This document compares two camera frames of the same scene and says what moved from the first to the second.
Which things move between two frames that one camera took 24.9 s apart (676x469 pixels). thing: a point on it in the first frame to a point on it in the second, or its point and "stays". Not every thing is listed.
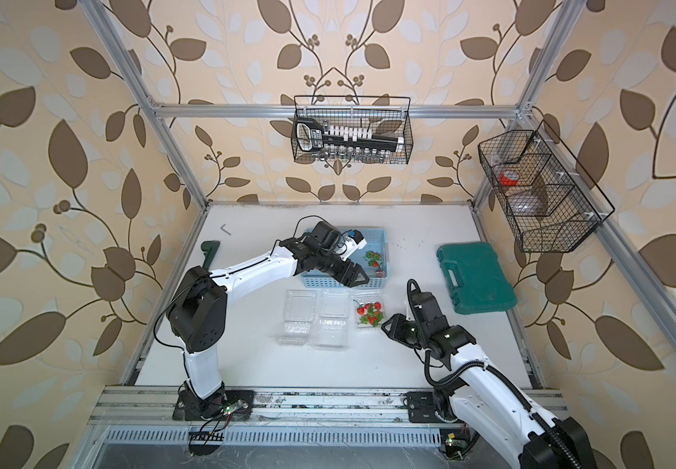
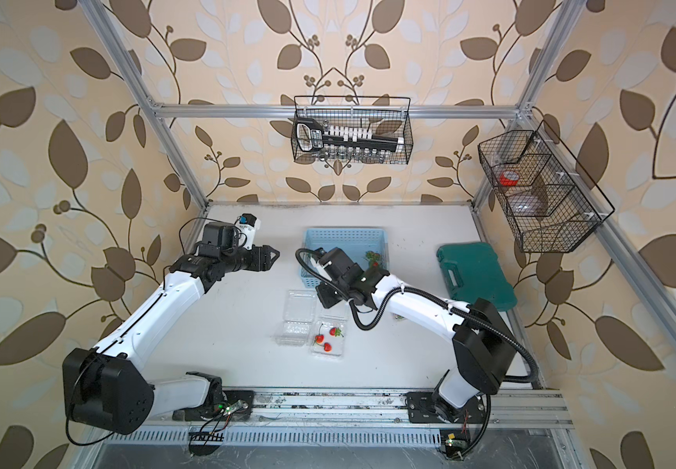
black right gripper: [396, 329] to [327, 299]
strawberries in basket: [373, 261] stays
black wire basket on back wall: [352, 130] stays
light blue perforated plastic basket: [373, 257] stays
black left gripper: [351, 279] to [260, 260]
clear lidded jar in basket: [525, 204] stays
